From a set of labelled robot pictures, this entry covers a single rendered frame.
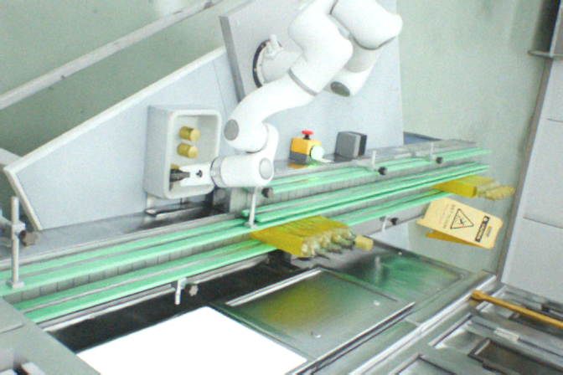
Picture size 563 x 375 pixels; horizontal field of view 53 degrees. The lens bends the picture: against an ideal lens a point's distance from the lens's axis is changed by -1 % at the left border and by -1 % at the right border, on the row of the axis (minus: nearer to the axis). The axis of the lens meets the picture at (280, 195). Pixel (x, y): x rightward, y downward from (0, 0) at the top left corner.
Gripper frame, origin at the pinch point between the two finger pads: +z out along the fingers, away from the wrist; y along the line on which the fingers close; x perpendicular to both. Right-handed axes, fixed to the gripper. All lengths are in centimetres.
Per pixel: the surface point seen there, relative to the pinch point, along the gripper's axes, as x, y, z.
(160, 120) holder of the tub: 13.6, -4.8, -0.9
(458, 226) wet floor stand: -66, 355, 57
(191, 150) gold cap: 6.0, 5.1, -0.7
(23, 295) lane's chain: -20.9, -42.5, 2.1
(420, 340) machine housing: -46, 31, -49
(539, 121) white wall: 18, 614, 48
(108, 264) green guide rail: -16.6, -29.1, -8.2
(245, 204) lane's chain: -10.1, 21.4, -3.5
